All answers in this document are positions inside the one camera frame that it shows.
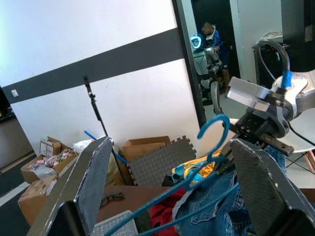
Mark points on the white humanoid robot blue face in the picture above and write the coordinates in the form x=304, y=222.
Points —
x=201, y=64

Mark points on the black door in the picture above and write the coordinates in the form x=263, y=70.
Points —
x=295, y=24

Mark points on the open brown cardboard box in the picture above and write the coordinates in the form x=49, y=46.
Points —
x=147, y=143

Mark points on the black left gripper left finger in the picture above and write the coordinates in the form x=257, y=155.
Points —
x=91, y=177

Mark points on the dark brown wooden table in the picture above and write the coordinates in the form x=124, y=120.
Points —
x=137, y=196

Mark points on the blue stick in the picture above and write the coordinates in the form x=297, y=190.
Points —
x=120, y=157

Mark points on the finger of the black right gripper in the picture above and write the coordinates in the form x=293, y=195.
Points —
x=226, y=162

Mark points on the small black tangled item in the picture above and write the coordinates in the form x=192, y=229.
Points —
x=110, y=197

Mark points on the blue plastic hanger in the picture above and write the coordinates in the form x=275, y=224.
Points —
x=216, y=118

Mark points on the cardboard box with white labels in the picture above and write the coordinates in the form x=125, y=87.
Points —
x=50, y=147

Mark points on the person in blue jacket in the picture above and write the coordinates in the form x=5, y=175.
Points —
x=217, y=40

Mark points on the white wall switch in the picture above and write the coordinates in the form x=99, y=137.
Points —
x=14, y=93

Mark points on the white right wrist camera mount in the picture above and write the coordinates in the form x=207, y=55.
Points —
x=246, y=92

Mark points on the black tripod pole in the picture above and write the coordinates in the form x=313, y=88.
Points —
x=94, y=105

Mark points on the white plastic bag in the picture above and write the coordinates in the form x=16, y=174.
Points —
x=83, y=145

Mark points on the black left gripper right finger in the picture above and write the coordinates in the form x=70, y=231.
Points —
x=265, y=191

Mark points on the red garment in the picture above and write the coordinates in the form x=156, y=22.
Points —
x=162, y=214

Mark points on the plain cardboard box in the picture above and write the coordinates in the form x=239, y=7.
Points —
x=32, y=204

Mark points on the cardboard box with pink items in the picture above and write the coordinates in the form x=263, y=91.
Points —
x=29, y=174

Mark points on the yellow and teal cloth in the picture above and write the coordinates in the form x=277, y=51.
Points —
x=182, y=169

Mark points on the plastic laundry basket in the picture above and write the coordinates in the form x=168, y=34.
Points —
x=115, y=226

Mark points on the white shell chair wooden legs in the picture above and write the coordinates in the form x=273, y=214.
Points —
x=305, y=130

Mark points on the blue denim jeans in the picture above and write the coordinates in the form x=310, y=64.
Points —
x=209, y=216

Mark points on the grey foam mat tiles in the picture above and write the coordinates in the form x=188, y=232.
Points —
x=157, y=162

